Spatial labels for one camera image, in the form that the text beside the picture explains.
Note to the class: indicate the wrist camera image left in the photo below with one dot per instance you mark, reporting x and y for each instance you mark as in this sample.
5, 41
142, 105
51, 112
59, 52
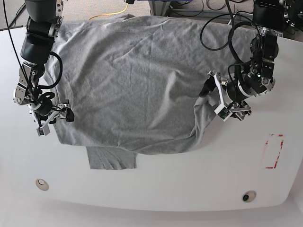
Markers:
43, 131

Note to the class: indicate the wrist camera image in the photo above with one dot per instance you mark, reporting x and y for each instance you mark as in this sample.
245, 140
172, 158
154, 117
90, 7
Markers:
224, 114
43, 131

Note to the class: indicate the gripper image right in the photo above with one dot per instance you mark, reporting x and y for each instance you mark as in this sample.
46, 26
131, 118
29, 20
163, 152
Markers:
230, 98

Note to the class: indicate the table grommet hole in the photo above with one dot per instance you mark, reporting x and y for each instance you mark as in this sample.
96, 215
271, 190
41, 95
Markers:
249, 196
42, 184

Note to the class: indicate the grey t-shirt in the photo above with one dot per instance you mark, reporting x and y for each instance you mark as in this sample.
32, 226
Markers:
133, 84

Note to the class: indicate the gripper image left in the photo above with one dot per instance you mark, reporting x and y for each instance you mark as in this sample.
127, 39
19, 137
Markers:
47, 114

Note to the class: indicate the left table grommet hole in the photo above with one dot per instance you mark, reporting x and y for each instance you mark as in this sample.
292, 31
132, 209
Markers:
42, 184

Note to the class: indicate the aluminium frame base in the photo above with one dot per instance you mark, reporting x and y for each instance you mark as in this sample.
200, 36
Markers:
199, 9

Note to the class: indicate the red tape rectangle marking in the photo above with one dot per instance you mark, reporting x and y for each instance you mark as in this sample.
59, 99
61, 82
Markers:
272, 150

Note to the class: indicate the right table grommet hole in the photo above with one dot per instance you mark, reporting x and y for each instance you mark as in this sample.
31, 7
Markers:
249, 196

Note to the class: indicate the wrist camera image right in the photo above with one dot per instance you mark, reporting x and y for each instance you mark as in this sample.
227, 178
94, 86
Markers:
224, 114

